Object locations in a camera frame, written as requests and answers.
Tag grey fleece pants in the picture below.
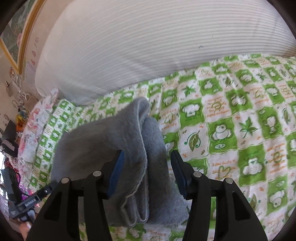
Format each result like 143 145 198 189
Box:
51 97 189 227

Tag left hand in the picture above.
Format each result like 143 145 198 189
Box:
19 221 32 241

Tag cluttered side table items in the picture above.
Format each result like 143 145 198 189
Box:
0 74 38 209

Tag floral pillow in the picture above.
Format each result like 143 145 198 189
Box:
17 88 59 186

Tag green white patterned quilt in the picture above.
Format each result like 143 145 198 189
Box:
26 54 295 240

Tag gold framed picture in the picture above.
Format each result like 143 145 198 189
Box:
1 0 46 74

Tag white striped bolster pillow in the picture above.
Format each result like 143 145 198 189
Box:
35 1 295 104

